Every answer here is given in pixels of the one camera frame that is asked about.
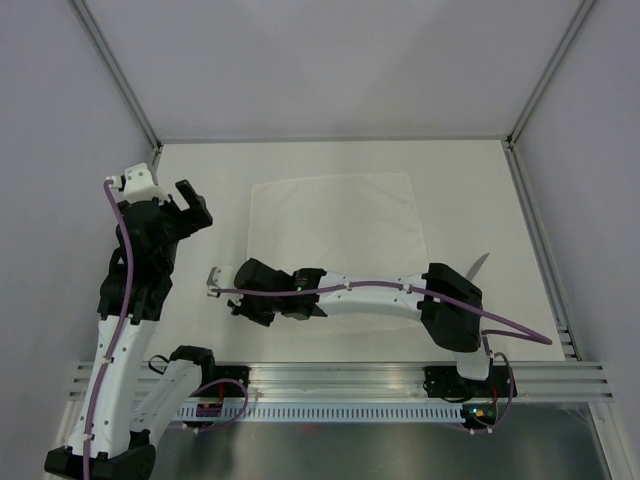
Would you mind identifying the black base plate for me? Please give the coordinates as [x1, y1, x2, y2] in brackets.
[198, 365, 251, 401]
[423, 365, 517, 402]

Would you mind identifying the right aluminium frame post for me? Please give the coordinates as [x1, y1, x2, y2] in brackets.
[505, 0, 599, 150]

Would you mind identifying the aluminium front rail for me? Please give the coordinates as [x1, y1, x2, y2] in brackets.
[69, 360, 614, 402]

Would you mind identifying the aluminium frame post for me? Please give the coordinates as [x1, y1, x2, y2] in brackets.
[68, 0, 162, 153]
[505, 0, 599, 150]

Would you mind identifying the left aluminium frame post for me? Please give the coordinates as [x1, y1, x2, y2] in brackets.
[68, 0, 162, 153]

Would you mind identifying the white cloth napkin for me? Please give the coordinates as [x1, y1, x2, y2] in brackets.
[248, 171, 430, 336]

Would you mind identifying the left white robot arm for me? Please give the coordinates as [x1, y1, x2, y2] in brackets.
[44, 180, 218, 479]

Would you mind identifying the white slotted cable duct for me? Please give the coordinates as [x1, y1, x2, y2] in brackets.
[177, 403, 464, 422]

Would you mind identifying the teal handled knife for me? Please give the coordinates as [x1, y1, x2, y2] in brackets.
[466, 252, 490, 281]

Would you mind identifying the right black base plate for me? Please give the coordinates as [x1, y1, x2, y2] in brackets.
[423, 365, 517, 402]

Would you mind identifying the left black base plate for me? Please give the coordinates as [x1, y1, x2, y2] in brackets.
[198, 365, 251, 401]

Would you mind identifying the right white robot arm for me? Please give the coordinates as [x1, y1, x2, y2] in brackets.
[227, 258, 500, 402]

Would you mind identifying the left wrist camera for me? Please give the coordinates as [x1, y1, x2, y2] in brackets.
[106, 163, 169, 204]

